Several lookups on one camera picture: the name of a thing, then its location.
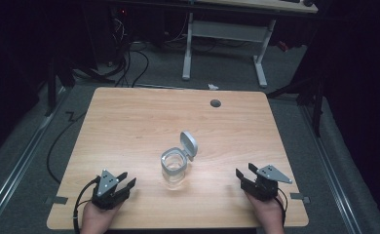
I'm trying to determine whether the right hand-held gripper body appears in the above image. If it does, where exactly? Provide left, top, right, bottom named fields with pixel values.
left=240, top=164, right=293, bottom=202

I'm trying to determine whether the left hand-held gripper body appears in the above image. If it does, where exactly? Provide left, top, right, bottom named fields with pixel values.
left=91, top=169, right=131, bottom=211

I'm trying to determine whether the glass jar with grey lid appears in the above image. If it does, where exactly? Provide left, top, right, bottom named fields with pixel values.
left=160, top=130, right=199, bottom=191

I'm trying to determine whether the person's right hand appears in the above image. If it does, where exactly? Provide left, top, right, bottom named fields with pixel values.
left=244, top=190, right=285, bottom=234

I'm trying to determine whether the person's left hand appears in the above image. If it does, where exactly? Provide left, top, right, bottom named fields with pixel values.
left=80, top=198, right=125, bottom=234

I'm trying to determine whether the grey tape strip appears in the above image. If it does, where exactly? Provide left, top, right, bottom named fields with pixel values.
left=44, top=195, right=69, bottom=206
left=289, top=192, right=312, bottom=205

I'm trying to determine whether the black stand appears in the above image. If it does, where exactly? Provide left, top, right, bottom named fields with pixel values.
left=43, top=53, right=77, bottom=117
left=265, top=69, right=327, bottom=137

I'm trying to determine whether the white-legged wooden desk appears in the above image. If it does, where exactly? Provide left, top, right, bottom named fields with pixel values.
left=180, top=0, right=320, bottom=89

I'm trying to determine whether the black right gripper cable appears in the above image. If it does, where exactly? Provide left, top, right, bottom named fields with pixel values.
left=276, top=186, right=289, bottom=228

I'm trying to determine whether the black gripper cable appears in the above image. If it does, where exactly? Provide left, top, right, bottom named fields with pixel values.
left=72, top=175, right=100, bottom=234
left=276, top=186, right=289, bottom=228

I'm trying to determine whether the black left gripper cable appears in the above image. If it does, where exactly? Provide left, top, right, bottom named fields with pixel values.
left=72, top=175, right=100, bottom=234

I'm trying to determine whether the black floor cable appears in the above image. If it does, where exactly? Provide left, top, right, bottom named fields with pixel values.
left=46, top=110, right=89, bottom=185

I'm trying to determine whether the metal floor rail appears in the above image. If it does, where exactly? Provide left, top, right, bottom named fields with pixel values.
left=0, top=87, right=72, bottom=232
left=298, top=102, right=364, bottom=234

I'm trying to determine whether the bundle of black cables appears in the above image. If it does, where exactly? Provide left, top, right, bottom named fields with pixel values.
left=108, top=13, right=151, bottom=89

